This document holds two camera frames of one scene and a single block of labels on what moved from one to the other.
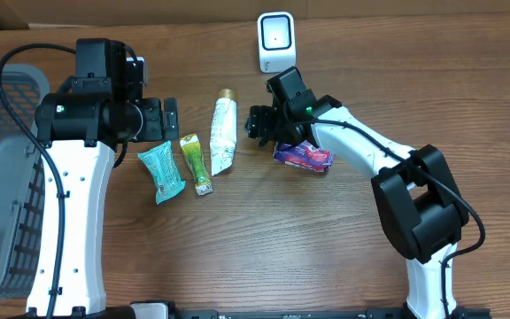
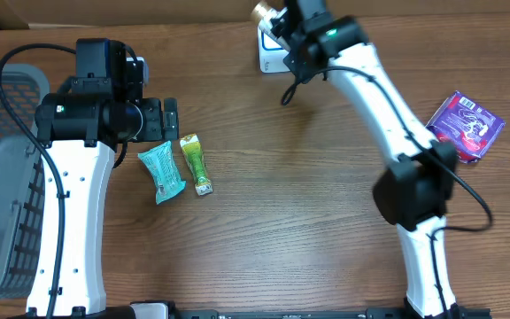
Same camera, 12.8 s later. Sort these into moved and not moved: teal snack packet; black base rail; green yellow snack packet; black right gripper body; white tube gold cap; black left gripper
Moved: white tube gold cap; black right gripper body
Not moved: teal snack packet; black left gripper; black base rail; green yellow snack packet
